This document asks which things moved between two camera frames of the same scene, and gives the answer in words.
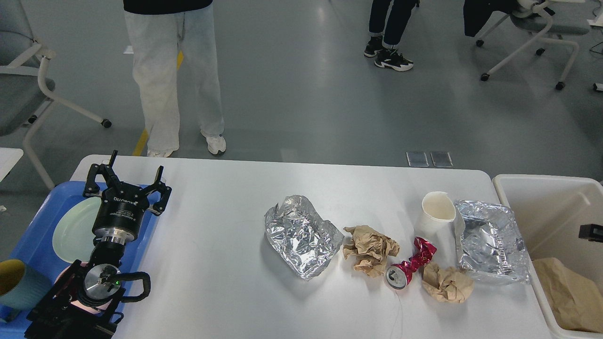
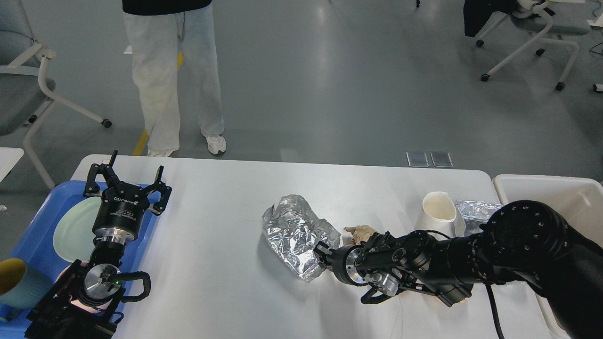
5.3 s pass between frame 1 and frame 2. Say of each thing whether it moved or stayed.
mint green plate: stayed
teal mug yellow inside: stayed
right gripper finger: moved
